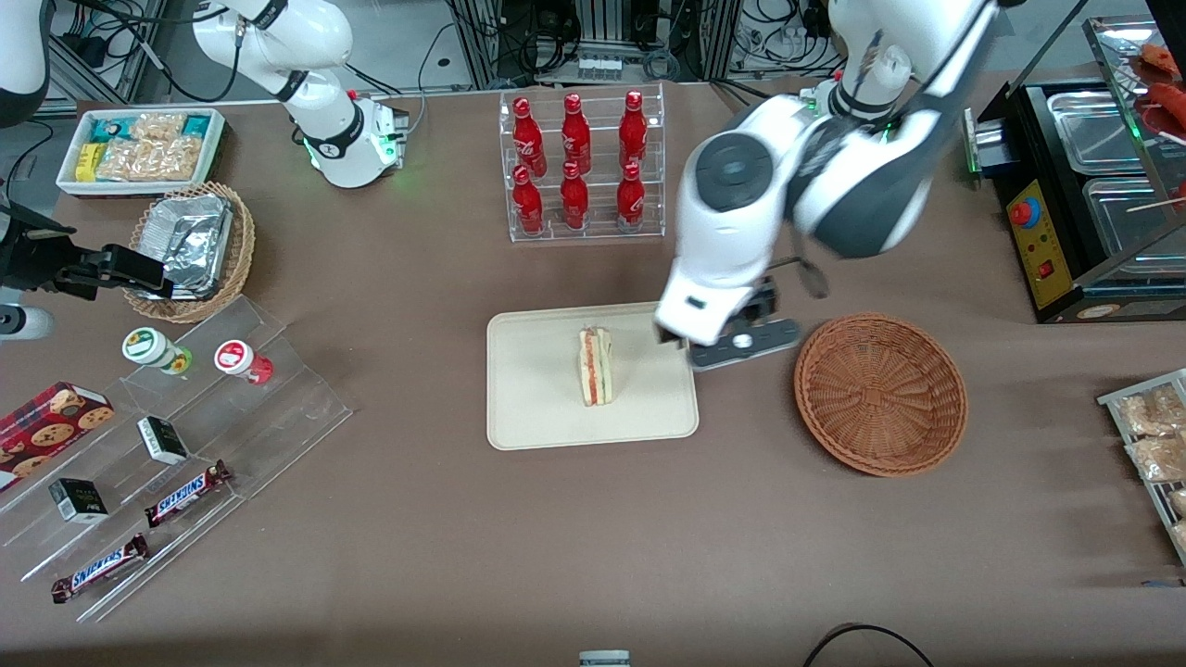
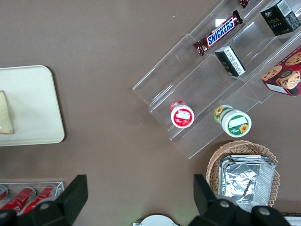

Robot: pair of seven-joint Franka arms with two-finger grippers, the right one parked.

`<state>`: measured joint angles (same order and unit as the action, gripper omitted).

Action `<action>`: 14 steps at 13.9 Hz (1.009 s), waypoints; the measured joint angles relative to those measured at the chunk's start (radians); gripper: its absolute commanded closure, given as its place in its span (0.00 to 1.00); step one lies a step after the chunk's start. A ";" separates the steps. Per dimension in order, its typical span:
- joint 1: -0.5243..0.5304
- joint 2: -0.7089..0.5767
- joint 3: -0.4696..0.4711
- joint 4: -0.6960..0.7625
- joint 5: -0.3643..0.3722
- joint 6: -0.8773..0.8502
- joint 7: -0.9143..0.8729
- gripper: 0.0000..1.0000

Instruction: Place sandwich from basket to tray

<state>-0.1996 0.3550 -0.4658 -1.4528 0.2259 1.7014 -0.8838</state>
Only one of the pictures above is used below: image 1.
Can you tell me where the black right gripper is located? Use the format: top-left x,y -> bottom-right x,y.
0,206 -> 179,303

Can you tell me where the triangular sandwich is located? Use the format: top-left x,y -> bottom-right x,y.
577,323 -> 616,408

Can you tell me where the brown round wicker basket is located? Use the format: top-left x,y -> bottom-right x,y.
793,312 -> 970,479

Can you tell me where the black cable loop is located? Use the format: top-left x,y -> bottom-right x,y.
801,623 -> 938,667

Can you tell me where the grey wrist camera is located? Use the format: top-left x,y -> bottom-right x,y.
0,306 -> 55,343
689,318 -> 801,373

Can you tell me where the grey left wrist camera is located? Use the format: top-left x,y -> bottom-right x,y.
689,318 -> 801,373

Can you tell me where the red cola bottle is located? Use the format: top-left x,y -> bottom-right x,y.
511,96 -> 549,177
618,89 -> 650,170
511,165 -> 547,236
561,93 -> 593,175
615,161 -> 647,233
559,160 -> 591,232

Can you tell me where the clear bag of crackers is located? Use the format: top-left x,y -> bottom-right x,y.
95,111 -> 202,183

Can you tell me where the red cookie box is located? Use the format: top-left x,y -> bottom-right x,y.
0,381 -> 117,493

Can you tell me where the green lidded cup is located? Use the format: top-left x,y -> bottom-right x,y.
120,326 -> 195,377

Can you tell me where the cream plastic tray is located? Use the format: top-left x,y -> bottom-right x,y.
486,299 -> 700,453

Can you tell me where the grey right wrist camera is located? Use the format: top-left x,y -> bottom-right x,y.
0,306 -> 55,343

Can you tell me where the black food warmer machine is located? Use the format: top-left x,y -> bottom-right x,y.
962,14 -> 1186,326

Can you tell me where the small dark carton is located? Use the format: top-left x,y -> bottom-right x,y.
47,477 -> 110,526
136,415 -> 191,467

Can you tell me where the clear acrylic bottle rack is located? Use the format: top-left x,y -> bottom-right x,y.
498,82 -> 667,245

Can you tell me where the Snickers bar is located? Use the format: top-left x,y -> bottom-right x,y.
50,532 -> 151,606
143,459 -> 233,530

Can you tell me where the white rectangular plastic bin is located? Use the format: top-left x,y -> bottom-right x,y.
55,107 -> 227,200

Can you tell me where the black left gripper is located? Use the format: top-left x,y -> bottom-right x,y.
657,275 -> 780,352

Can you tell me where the clear bag of snacks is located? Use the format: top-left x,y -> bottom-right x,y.
1116,384 -> 1186,439
1125,433 -> 1186,484

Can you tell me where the silver foil containers stack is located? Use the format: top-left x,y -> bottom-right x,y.
138,194 -> 234,300

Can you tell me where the clear acrylic stepped shelf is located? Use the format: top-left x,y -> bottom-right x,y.
0,294 -> 355,624

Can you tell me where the red lidded cup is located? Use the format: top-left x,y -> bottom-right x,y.
213,339 -> 275,387

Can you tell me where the grey wire tray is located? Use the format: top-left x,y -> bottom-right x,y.
1096,368 -> 1186,568

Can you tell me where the light tan wicker basket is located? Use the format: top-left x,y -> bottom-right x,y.
122,181 -> 257,325

